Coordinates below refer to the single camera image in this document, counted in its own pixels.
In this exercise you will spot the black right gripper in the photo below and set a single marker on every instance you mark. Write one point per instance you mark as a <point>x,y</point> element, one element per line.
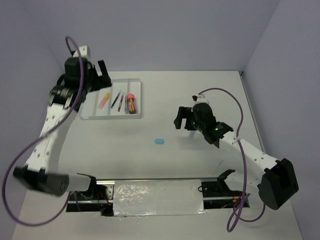
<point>184,112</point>

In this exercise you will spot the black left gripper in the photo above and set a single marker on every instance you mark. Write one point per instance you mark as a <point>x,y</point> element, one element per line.
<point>101,81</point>

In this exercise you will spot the teal gel pen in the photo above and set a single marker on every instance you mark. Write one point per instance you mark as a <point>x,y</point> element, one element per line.
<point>116,98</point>

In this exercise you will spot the red gel pen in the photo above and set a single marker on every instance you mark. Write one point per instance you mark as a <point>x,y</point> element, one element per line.
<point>121,101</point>

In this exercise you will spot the light blue highlighter cap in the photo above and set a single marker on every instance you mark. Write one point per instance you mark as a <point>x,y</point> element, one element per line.
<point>159,141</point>

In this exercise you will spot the pink capped crayon tube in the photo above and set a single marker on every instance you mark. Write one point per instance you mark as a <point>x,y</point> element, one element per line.
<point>131,104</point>

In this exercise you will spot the light blue highlighter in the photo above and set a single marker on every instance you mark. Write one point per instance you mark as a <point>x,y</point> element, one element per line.
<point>192,134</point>

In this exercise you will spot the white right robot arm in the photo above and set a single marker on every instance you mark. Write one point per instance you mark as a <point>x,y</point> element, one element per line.
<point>277,181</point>

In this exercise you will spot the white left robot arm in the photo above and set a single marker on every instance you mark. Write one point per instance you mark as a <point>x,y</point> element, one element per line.
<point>40,172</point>

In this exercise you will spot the white compartment tray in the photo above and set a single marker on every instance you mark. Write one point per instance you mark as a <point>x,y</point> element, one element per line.
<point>89,109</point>

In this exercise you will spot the silver foil sheet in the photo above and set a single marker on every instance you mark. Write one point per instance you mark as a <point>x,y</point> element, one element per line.
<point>157,198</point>

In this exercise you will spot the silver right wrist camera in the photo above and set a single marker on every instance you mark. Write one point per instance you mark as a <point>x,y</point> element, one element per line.
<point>199,98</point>

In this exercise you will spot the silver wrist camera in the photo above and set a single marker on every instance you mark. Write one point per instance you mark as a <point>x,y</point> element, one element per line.
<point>199,98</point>
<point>85,52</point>

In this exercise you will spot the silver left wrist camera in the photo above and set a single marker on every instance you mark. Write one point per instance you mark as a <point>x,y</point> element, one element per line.
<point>85,52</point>

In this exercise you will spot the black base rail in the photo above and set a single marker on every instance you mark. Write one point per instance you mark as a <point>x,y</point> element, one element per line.
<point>218,193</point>

